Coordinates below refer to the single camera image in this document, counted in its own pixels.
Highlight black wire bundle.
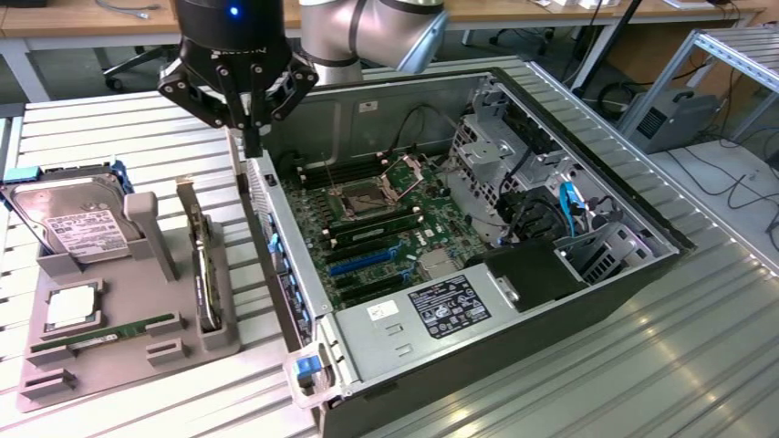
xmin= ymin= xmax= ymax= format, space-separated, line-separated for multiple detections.
xmin=495 ymin=189 xmax=564 ymax=243

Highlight green RAM stick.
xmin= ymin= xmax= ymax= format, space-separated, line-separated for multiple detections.
xmin=330 ymin=214 xmax=423 ymax=244
xmin=29 ymin=314 xmax=178 ymax=355

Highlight silver CPU chip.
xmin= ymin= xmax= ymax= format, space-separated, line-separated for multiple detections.
xmin=42 ymin=286 xmax=104 ymax=330

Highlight silver disk bay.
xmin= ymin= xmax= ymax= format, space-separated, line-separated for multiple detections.
xmin=556 ymin=223 xmax=681 ymax=287

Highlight black expansion slot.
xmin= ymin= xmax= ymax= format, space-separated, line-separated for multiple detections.
xmin=324 ymin=240 xmax=396 ymax=266

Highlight CPU socket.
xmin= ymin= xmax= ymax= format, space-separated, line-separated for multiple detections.
xmin=337 ymin=182 xmax=391 ymax=220

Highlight metal socket cover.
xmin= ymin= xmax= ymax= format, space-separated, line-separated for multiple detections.
xmin=376 ymin=154 xmax=432 ymax=202

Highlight black stand pole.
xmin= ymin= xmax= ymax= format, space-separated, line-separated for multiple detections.
xmin=571 ymin=0 xmax=645 ymax=92

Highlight black office chair base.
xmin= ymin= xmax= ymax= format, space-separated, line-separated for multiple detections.
xmin=100 ymin=43 xmax=184 ymax=90
xmin=461 ymin=26 xmax=556 ymax=57

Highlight aluminium profile rack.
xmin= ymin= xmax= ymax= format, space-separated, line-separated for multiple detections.
xmin=625 ymin=25 xmax=779 ymax=138

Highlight grey network cable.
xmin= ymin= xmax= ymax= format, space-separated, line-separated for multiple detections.
xmin=93 ymin=0 xmax=162 ymax=20

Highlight silver chipset heatsink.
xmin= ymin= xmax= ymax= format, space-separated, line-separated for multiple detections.
xmin=417 ymin=252 xmax=459 ymax=280

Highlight grey parts rack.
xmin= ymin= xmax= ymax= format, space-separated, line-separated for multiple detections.
xmin=14 ymin=191 xmax=244 ymax=414

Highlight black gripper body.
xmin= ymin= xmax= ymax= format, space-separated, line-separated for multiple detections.
xmin=173 ymin=0 xmax=293 ymax=134

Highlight blue expansion slot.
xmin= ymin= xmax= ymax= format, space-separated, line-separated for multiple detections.
xmin=329 ymin=254 xmax=407 ymax=276

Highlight green graphics card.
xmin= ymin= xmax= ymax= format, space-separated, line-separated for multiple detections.
xmin=173 ymin=176 xmax=225 ymax=332

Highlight green motherboard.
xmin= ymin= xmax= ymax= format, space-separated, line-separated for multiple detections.
xmin=282 ymin=152 xmax=488 ymax=309

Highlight blue case latch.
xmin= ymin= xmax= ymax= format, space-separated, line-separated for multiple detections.
xmin=290 ymin=357 xmax=322 ymax=381

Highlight open black PC case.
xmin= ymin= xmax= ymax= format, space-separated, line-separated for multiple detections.
xmin=224 ymin=67 xmax=699 ymax=438

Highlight wooden desk with white frame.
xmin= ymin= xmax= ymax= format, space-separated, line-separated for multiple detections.
xmin=0 ymin=0 xmax=305 ymax=104
xmin=447 ymin=0 xmax=768 ymax=92

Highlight grey box unit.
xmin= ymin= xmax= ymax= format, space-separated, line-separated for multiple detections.
xmin=617 ymin=86 xmax=725 ymax=154

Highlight black plastic air shroud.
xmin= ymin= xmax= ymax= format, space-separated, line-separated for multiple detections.
xmin=483 ymin=240 xmax=591 ymax=314

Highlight hard disk in blue carrier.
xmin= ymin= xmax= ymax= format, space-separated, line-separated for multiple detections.
xmin=0 ymin=157 xmax=136 ymax=266

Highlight blue SATA wire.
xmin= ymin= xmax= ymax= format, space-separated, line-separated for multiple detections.
xmin=556 ymin=181 xmax=587 ymax=239

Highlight silver drive cage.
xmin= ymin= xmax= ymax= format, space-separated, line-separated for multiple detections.
xmin=447 ymin=113 xmax=571 ymax=229

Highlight silver power supply unit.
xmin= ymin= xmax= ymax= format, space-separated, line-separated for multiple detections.
xmin=326 ymin=271 xmax=524 ymax=384

